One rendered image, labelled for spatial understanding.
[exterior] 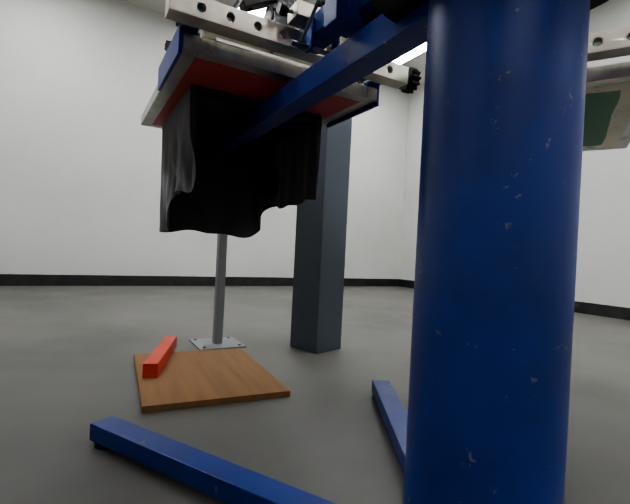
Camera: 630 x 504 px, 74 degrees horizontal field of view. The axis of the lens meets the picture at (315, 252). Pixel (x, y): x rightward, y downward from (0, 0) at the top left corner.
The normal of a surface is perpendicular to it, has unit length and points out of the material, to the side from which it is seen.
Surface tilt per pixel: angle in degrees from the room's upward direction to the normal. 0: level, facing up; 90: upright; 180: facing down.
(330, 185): 90
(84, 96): 90
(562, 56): 90
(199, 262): 90
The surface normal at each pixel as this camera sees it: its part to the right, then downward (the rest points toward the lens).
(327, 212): 0.73, 0.04
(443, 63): -0.90, -0.04
